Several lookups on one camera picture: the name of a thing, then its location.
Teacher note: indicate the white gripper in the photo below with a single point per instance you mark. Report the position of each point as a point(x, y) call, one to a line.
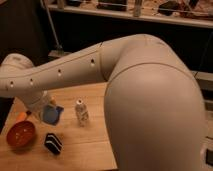
point(38, 100)

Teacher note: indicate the blue ceramic cup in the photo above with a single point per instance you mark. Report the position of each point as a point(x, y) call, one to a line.
point(50, 115)

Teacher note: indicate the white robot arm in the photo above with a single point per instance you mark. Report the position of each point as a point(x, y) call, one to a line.
point(153, 106)

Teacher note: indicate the black white striped eraser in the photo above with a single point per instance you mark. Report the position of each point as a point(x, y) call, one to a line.
point(52, 143)

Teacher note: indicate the blue sponge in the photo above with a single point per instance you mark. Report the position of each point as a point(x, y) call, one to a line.
point(59, 111)

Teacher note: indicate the orange red bowl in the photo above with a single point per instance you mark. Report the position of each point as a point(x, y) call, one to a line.
point(21, 134)

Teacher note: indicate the metal lamp pole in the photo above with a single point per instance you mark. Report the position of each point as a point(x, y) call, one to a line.
point(59, 47)

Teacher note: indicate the orange handled tool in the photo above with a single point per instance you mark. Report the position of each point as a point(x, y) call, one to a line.
point(22, 116)

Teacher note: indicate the cluttered wall shelf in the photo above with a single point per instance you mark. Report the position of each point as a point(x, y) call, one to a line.
point(177, 12)

